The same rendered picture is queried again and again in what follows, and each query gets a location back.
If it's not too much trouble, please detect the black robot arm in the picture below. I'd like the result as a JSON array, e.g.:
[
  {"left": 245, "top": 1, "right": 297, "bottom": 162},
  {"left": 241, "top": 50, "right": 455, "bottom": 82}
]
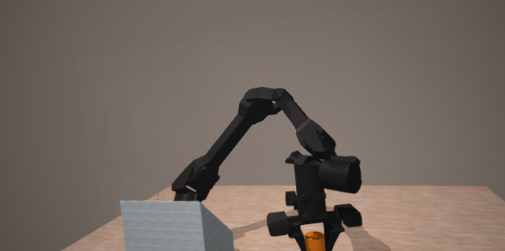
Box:
[{"left": 171, "top": 87, "right": 361, "bottom": 204}]

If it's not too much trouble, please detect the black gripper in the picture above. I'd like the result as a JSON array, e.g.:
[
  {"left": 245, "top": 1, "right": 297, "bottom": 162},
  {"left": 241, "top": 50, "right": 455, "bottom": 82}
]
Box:
[{"left": 267, "top": 187, "right": 363, "bottom": 251}]

